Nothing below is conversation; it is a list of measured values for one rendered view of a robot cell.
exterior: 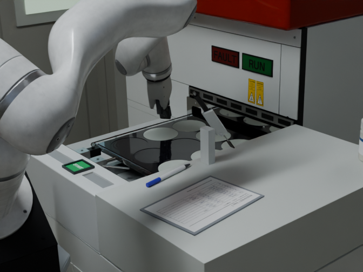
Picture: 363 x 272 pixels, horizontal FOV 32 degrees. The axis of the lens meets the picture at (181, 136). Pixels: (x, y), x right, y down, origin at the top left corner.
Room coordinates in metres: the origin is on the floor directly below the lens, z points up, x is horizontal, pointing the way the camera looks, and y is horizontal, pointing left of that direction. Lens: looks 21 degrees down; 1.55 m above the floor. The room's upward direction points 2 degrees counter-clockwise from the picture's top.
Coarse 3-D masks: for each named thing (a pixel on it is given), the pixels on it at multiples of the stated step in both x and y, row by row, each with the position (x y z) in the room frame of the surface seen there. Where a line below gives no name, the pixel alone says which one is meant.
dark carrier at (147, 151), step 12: (180, 120) 1.79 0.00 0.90; (204, 120) 1.78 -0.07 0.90; (180, 132) 1.69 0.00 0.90; (192, 132) 1.69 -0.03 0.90; (108, 144) 1.61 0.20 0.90; (120, 144) 1.61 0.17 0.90; (132, 144) 1.61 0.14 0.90; (144, 144) 1.61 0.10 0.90; (156, 144) 1.60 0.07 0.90; (168, 144) 1.60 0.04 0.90; (180, 144) 1.60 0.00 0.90; (192, 144) 1.60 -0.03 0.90; (216, 144) 1.59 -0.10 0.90; (120, 156) 1.53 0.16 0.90; (132, 156) 1.52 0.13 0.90; (144, 156) 1.52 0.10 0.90; (156, 156) 1.52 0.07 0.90; (168, 156) 1.52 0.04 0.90; (180, 156) 1.51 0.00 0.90; (144, 168) 1.44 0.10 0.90; (156, 168) 1.44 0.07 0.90
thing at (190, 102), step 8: (192, 96) 1.90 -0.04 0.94; (192, 104) 1.88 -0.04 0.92; (208, 104) 1.82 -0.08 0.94; (216, 104) 1.81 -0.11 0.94; (192, 112) 1.89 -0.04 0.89; (216, 112) 1.79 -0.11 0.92; (224, 112) 1.76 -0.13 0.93; (232, 112) 1.74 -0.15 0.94; (240, 112) 1.73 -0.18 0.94; (240, 120) 1.71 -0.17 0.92; (248, 120) 1.68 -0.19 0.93; (256, 120) 1.66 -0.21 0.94; (256, 128) 1.66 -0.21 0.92; (264, 128) 1.63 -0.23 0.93; (272, 128) 1.61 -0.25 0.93; (280, 128) 1.59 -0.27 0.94
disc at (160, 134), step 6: (144, 132) 1.70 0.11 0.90; (150, 132) 1.69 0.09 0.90; (156, 132) 1.69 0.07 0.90; (162, 132) 1.69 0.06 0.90; (168, 132) 1.69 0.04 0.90; (174, 132) 1.69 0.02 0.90; (150, 138) 1.65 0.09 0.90; (156, 138) 1.65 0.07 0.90; (162, 138) 1.65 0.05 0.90; (168, 138) 1.64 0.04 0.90
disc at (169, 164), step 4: (172, 160) 1.49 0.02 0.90; (176, 160) 1.49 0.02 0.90; (180, 160) 1.49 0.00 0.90; (184, 160) 1.49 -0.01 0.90; (164, 164) 1.46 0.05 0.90; (168, 164) 1.46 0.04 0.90; (172, 164) 1.46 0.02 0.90; (176, 164) 1.46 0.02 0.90; (160, 168) 1.44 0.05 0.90; (164, 168) 1.44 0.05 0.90
